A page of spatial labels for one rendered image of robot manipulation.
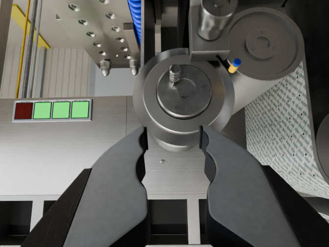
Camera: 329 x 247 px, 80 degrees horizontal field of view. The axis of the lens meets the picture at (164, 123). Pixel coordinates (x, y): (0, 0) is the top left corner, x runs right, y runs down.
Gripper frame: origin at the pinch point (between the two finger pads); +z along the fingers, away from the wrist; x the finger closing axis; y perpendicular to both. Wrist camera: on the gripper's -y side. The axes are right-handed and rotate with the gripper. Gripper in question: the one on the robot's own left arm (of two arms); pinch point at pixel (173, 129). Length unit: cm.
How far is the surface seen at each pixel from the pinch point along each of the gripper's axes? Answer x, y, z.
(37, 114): -41, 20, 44
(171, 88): 0.1, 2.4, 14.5
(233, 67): 7.6, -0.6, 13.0
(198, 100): 3.6, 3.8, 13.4
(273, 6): 31, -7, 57
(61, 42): -122, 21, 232
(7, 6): -75, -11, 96
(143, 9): -4.0, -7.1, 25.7
